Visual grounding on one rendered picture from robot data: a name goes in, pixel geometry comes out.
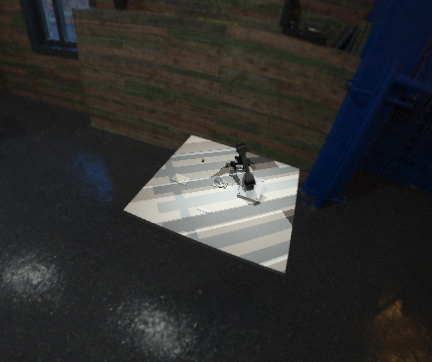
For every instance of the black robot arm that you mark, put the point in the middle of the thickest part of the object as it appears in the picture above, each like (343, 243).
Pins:
(241, 150)

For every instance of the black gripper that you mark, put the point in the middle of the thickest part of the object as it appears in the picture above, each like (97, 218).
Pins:
(233, 164)

